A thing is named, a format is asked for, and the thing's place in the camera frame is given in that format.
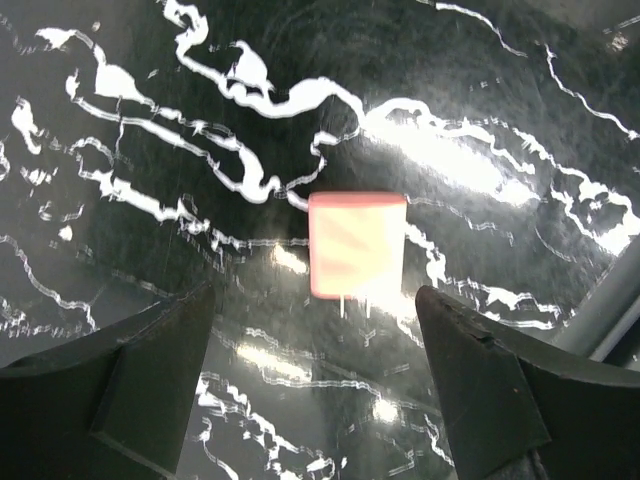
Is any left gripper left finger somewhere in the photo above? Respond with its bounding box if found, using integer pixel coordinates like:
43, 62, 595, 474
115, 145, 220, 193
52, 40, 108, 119
1, 283, 215, 479

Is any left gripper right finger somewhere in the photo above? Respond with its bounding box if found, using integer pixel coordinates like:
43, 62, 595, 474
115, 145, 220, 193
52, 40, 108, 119
415, 286, 639, 479

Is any pink plug adapter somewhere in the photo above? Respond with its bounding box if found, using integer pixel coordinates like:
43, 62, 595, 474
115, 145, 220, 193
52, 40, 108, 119
308, 191, 407, 317

